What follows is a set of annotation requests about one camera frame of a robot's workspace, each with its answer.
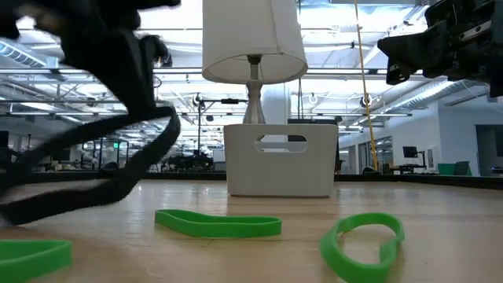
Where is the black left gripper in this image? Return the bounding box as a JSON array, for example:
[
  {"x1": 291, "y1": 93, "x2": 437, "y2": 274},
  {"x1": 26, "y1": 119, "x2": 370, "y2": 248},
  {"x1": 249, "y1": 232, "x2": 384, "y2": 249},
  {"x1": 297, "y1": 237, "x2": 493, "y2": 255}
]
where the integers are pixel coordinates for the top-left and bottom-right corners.
[{"x1": 0, "y1": 0, "x2": 182, "y2": 118}]

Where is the black table edge rail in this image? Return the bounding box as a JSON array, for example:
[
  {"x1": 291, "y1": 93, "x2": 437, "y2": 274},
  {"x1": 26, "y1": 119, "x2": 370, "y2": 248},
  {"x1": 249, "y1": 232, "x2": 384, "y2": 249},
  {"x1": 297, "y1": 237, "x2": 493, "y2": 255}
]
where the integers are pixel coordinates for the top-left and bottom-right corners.
[{"x1": 0, "y1": 169, "x2": 503, "y2": 190}]

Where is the white plastic bin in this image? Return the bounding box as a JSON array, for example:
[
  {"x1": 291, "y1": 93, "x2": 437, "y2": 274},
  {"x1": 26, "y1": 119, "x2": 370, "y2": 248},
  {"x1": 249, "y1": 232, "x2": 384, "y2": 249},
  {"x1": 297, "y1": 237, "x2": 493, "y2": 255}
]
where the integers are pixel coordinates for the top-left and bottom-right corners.
[{"x1": 222, "y1": 123, "x2": 340, "y2": 198}]

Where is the green rubber band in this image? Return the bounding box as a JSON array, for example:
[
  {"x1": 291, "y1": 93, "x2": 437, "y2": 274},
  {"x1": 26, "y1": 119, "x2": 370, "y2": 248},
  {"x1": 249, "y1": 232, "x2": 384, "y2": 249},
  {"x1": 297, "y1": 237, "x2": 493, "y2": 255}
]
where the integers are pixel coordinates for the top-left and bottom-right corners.
[
  {"x1": 0, "y1": 239, "x2": 74, "y2": 283},
  {"x1": 318, "y1": 212, "x2": 406, "y2": 283},
  {"x1": 154, "y1": 208, "x2": 283, "y2": 239}
]

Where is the black frame workstation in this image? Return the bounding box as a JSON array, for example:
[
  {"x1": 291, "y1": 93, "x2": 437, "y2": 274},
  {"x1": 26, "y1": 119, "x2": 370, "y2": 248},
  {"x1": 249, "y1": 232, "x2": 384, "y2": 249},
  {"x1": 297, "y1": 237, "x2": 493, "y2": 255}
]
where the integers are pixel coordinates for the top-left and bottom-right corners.
[{"x1": 80, "y1": 135, "x2": 130, "y2": 172}]

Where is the black rubber band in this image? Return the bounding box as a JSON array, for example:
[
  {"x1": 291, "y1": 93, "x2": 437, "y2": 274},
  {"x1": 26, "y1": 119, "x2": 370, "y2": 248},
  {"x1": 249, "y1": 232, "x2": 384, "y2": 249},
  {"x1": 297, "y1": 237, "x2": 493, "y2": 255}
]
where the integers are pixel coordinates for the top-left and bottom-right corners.
[{"x1": 0, "y1": 105, "x2": 182, "y2": 227}]

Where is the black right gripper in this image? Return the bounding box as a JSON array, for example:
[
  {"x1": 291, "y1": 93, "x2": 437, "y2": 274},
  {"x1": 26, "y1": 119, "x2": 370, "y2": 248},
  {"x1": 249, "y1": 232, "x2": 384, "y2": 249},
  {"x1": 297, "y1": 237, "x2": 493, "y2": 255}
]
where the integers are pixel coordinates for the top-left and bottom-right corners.
[{"x1": 377, "y1": 0, "x2": 503, "y2": 98}]

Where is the yellow hanging pole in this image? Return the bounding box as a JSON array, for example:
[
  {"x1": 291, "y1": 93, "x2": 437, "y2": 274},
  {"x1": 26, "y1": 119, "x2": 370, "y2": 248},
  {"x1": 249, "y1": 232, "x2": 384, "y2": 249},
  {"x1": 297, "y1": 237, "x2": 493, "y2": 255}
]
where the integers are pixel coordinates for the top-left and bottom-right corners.
[{"x1": 353, "y1": 0, "x2": 380, "y2": 171}]

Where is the white shade table lamp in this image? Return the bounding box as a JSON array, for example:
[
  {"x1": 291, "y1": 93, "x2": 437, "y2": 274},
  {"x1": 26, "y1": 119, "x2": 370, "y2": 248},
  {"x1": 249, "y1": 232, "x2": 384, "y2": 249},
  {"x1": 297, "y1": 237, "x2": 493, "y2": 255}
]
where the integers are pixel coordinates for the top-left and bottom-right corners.
[{"x1": 201, "y1": 0, "x2": 309, "y2": 126}]

